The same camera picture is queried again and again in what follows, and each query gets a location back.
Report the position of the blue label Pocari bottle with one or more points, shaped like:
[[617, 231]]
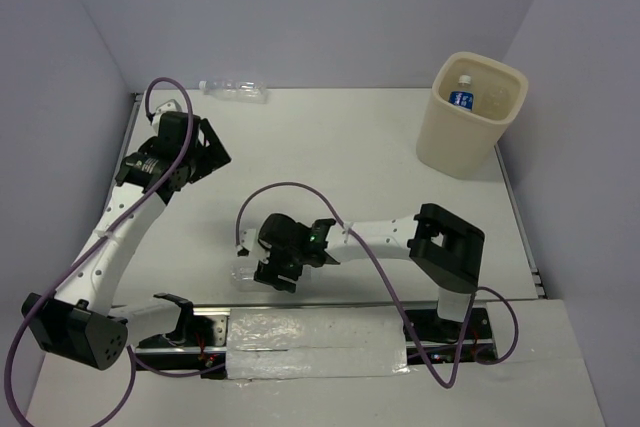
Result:
[[462, 95]]

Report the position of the white foil cover sheet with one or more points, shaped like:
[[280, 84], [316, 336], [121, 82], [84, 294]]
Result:
[[283, 344]]

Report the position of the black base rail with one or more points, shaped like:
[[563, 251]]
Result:
[[438, 338]]

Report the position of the clear bottle at back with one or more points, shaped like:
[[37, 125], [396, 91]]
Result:
[[235, 91]]

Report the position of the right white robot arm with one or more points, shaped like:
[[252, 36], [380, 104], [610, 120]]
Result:
[[445, 247]]

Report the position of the beige plastic bin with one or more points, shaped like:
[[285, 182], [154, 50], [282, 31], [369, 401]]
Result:
[[455, 141]]

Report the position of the clear ribbed plastic bottle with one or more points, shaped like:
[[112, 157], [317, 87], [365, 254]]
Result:
[[495, 100]]

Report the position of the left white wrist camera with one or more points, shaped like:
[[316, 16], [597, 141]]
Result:
[[166, 107]]

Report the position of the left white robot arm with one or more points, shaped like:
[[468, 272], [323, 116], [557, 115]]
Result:
[[80, 321]]

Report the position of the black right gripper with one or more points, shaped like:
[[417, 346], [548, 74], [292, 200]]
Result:
[[268, 273]]

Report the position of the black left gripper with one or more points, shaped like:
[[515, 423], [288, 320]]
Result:
[[215, 153]]

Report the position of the large clear front bottle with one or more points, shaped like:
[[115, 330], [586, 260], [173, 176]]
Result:
[[242, 279]]

